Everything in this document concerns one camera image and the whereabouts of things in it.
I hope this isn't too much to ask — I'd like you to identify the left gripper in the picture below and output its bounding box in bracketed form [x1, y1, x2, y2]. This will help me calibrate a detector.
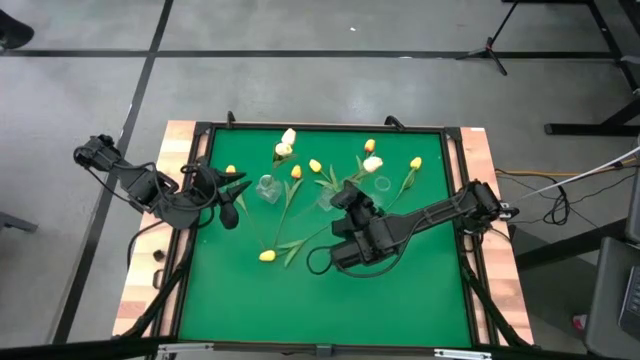
[186, 158, 254, 210]

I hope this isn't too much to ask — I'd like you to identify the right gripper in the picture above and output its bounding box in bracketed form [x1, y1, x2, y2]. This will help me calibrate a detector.
[328, 180, 400, 270]

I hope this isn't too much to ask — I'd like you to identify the small ribbed glass vase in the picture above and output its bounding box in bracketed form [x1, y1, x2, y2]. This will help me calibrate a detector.
[317, 187, 341, 213]

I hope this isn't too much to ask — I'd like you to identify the tall smooth glass carafe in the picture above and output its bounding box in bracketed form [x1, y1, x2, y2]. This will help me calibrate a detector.
[367, 174, 394, 209]

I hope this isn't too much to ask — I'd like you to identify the cut crystal glass vase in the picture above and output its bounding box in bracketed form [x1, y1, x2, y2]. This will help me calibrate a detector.
[256, 173, 285, 205]

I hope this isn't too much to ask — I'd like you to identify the green table mat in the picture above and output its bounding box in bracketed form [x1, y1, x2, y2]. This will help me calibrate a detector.
[178, 127, 474, 349]

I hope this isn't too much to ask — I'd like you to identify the black tripod stand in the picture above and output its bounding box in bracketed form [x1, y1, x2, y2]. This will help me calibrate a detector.
[453, 0, 521, 77]

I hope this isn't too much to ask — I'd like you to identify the black desk base bar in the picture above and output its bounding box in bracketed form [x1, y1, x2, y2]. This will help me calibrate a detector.
[514, 219, 640, 271]

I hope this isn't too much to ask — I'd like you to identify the grey chair leg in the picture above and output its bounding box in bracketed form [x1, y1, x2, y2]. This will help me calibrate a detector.
[0, 212, 39, 234]

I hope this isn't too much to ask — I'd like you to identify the grey desk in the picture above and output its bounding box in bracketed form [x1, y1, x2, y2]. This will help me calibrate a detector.
[583, 236, 640, 347]

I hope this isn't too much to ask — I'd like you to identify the person's shoe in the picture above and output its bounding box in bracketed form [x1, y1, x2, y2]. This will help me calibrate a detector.
[0, 8, 36, 51]

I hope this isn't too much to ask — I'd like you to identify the grey computer monitor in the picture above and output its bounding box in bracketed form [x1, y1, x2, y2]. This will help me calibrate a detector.
[625, 167, 640, 245]

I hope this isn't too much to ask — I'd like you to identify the dark computer keyboard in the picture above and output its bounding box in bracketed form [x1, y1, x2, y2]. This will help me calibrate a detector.
[618, 266, 640, 330]

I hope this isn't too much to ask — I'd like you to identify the black aluminium table frame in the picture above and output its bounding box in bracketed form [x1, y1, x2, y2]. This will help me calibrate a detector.
[112, 112, 535, 360]

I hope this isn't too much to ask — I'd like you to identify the silver frame bracket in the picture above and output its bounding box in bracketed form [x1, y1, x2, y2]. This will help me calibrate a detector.
[433, 348, 494, 360]
[157, 342, 215, 360]

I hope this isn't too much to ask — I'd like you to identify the yellow floor cable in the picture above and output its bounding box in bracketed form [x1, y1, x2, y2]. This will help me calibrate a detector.
[494, 157, 640, 179]

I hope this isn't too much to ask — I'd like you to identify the black coiled cable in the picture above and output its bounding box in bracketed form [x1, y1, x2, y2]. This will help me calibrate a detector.
[492, 167, 640, 227]

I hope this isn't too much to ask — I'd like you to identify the white cable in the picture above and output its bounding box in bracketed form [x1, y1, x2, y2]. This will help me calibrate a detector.
[519, 146, 640, 201]

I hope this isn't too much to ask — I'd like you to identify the black standing desk frame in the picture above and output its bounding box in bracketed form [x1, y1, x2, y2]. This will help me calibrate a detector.
[502, 0, 640, 137]

